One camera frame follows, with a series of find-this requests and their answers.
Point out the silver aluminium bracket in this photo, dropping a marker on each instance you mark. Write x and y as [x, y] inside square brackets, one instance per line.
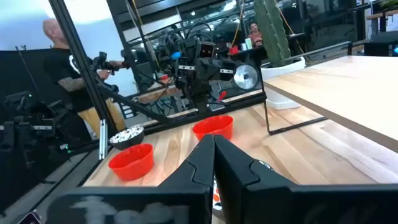
[103, 140]

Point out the tall green cactus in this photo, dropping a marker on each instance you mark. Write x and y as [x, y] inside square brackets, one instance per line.
[272, 31]

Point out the black background robot arm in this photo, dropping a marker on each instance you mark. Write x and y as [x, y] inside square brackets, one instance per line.
[28, 124]

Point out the red mini bowl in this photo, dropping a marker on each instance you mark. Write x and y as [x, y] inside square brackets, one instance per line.
[132, 163]
[214, 127]

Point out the black frame diagonal brace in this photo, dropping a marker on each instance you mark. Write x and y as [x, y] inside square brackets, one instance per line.
[133, 104]

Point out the black bowl white speckled inside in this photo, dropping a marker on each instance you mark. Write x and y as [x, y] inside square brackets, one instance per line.
[126, 140]

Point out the wooden shelf table black legs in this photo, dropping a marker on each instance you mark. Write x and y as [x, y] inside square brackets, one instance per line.
[342, 90]

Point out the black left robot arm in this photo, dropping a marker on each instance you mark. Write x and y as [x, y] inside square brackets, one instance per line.
[202, 104]

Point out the black handheld controller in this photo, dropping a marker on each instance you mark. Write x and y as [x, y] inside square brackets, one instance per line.
[104, 63]

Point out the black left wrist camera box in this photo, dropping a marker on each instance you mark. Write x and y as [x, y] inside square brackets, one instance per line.
[207, 49]

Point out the round silver studio light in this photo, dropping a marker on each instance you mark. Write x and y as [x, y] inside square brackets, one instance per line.
[245, 76]

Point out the black frame base rail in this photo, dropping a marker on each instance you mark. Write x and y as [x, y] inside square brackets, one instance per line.
[217, 109]

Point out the red cup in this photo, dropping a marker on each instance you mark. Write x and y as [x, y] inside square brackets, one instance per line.
[233, 50]

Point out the person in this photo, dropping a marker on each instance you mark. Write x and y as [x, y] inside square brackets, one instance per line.
[255, 35]
[59, 68]

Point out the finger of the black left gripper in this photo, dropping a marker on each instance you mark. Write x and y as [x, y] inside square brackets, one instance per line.
[199, 82]
[211, 82]

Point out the black aluminium frame post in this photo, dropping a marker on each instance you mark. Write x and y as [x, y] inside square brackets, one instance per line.
[84, 65]

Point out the white plant pot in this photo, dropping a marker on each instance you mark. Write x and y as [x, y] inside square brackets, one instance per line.
[281, 90]

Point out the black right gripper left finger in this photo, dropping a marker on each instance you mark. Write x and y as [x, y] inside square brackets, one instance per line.
[186, 202]

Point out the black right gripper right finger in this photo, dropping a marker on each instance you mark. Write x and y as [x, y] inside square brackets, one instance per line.
[264, 202]

